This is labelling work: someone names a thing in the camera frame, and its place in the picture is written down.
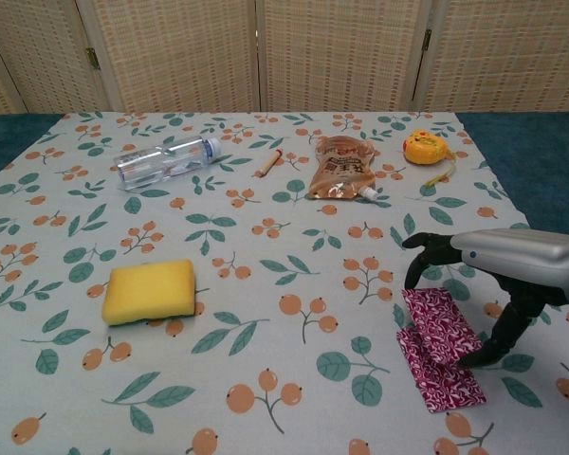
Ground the yellow tape measure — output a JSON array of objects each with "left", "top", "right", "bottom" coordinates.
[{"left": 402, "top": 130, "right": 459, "bottom": 187}]

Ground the clear plastic water bottle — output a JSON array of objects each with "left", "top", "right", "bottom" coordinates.
[{"left": 112, "top": 135, "right": 222, "bottom": 191}]

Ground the small wooden stick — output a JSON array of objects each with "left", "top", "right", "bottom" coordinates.
[{"left": 253, "top": 148, "right": 285, "bottom": 179}]

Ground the magenta patterned cloth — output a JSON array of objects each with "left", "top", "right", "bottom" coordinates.
[{"left": 395, "top": 286, "right": 487, "bottom": 414}]

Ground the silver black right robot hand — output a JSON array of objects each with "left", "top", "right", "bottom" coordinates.
[{"left": 401, "top": 227, "right": 569, "bottom": 370}]

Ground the floral print tablecloth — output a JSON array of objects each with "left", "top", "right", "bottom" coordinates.
[{"left": 0, "top": 111, "right": 569, "bottom": 455}]

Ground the yellow sponge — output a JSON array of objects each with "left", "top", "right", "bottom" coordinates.
[{"left": 101, "top": 258, "right": 196, "bottom": 327}]

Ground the brown spouted refill pouch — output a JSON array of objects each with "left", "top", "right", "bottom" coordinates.
[{"left": 307, "top": 135, "right": 378, "bottom": 201}]

